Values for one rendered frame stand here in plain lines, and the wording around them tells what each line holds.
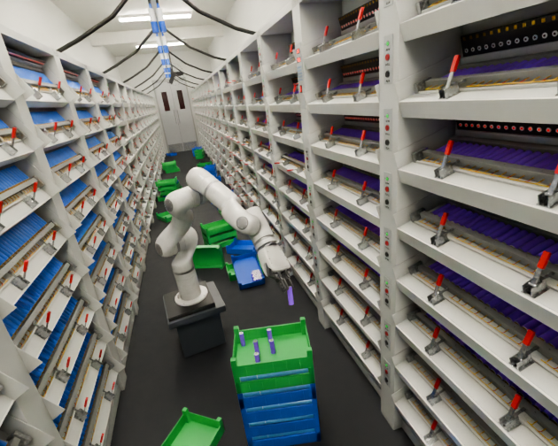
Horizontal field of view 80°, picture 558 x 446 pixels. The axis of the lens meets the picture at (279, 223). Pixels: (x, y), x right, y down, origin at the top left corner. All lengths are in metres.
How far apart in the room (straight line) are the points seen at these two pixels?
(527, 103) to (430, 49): 0.40
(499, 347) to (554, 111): 0.54
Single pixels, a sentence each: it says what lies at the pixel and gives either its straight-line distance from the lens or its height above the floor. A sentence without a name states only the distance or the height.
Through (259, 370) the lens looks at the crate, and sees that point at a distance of 1.34.
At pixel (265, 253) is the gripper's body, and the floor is 0.84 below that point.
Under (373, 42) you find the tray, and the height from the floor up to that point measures 1.47.
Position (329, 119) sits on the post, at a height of 1.22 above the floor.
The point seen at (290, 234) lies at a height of 0.36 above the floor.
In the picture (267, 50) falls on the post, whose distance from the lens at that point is 2.34.
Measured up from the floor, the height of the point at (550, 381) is 0.74.
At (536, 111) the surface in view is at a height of 1.28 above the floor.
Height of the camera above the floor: 1.36
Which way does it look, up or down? 21 degrees down
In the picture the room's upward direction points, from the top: 7 degrees counter-clockwise
